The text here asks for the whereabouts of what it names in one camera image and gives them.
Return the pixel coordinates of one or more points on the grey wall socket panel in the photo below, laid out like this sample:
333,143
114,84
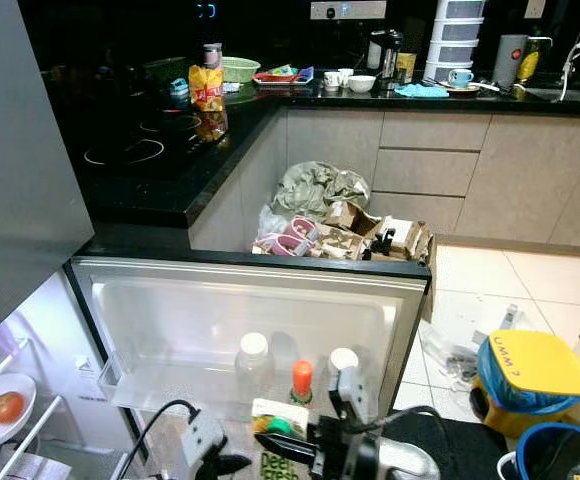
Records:
345,10

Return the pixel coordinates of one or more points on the grey kitchen counter black top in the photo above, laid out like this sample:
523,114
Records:
430,170

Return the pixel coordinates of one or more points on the yellow lid trash bin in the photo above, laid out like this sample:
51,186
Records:
540,365

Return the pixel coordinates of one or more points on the white bowl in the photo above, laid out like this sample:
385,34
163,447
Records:
362,83

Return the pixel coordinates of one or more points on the yellow dish soap bottle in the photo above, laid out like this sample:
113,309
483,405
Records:
530,65

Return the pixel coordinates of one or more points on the clear plastic floor litter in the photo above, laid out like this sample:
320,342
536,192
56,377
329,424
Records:
455,350

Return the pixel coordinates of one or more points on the black steel kettle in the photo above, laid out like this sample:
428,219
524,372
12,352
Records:
385,55

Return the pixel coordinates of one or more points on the black induction cooktop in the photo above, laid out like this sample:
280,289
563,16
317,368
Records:
160,150

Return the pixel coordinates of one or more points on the blue bucket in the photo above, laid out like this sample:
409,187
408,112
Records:
525,450

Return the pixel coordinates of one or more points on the yellow jar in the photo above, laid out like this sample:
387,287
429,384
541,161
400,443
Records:
406,68

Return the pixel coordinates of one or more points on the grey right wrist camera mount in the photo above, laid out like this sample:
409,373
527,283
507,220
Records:
355,400

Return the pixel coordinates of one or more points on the dark green plastic basket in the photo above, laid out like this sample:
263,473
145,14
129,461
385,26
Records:
165,68

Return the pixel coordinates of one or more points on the clear bottle white cap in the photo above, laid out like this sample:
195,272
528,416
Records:
342,360
252,360

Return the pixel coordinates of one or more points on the orange cap bottle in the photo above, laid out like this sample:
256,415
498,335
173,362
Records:
302,378

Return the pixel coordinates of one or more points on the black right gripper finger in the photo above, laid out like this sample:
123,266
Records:
290,448

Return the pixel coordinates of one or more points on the large cardboard box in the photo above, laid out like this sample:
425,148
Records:
405,238

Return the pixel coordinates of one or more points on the red tomato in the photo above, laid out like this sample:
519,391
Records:
6,407

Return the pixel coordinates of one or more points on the silver fridge door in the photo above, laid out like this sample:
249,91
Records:
200,310

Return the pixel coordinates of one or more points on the blue mug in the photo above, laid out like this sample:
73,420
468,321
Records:
460,77

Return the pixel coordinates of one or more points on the Peel Fresh juice carton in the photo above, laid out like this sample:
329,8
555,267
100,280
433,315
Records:
275,468

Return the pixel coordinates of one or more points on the teal cloth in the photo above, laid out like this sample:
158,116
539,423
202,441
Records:
420,90

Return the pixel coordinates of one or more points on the pink plastic item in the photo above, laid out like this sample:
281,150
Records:
298,232

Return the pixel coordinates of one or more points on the brown saucer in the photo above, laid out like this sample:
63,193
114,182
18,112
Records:
480,89

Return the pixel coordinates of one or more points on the red tray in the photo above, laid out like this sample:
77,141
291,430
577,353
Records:
285,76

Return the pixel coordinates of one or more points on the white cup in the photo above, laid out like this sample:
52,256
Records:
346,76
331,80

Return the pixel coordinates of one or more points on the small teal item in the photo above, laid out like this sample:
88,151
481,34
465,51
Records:
179,88

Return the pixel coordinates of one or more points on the pink tumbler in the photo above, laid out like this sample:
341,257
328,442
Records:
212,55

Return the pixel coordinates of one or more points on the white stacked drawer unit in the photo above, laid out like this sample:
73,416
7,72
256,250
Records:
455,35

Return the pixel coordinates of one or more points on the silver fridge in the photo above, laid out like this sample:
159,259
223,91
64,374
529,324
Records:
20,150

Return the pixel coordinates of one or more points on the grey cylinder appliance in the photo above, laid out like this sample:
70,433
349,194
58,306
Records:
508,60

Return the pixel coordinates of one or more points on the clear plastic food bag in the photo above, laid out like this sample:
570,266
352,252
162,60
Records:
30,468

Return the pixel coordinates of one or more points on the yellow snack bag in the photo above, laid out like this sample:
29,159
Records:
207,90

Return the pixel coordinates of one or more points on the light green plastic bowl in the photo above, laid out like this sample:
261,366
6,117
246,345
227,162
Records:
242,68

